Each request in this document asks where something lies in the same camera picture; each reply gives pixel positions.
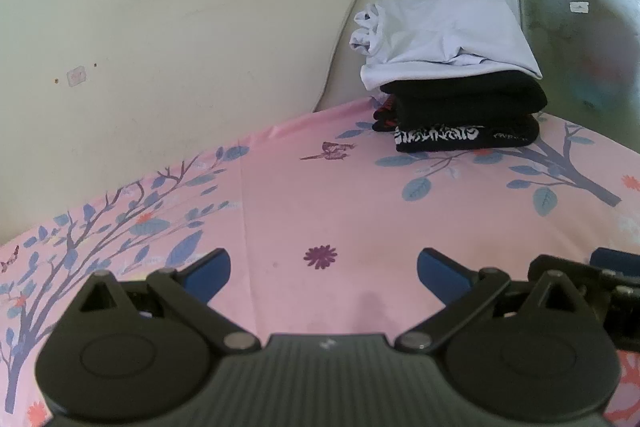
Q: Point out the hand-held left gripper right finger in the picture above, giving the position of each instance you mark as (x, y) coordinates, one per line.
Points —
(440, 274)

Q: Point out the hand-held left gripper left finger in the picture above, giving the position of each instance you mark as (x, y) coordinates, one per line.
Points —
(210, 274)

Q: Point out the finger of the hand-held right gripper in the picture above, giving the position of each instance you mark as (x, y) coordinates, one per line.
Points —
(592, 276)
(620, 263)

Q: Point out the white shirt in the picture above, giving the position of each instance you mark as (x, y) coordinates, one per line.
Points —
(440, 37)

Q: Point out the pink floral bed sheet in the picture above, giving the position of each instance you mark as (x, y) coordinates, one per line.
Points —
(300, 207)

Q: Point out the black garment with white print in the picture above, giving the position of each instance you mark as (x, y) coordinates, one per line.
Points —
(450, 134)

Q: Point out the red and black patterned garment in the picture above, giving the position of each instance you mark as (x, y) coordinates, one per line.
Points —
(385, 117)

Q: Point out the plain black folded garment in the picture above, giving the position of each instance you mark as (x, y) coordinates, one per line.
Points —
(465, 99)

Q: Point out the frosted glass window pane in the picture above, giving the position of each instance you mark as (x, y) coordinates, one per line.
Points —
(585, 47)

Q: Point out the small wall sticker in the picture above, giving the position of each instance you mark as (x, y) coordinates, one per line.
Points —
(76, 77)

